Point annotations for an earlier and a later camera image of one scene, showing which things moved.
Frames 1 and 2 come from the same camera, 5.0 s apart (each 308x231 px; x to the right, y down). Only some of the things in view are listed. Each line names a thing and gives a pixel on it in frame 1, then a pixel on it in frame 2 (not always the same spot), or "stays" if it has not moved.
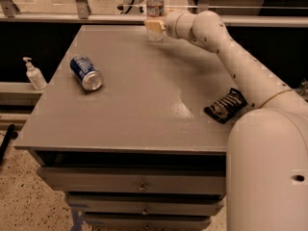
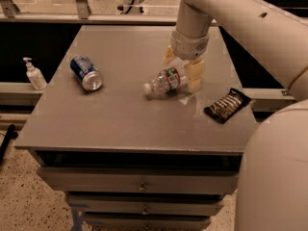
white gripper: [170, 24] → [189, 47]
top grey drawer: [139, 180] stays
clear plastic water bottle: [155, 11] → [167, 79]
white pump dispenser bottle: [35, 75] stays
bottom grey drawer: [145, 223] stays
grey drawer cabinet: [120, 126] stays
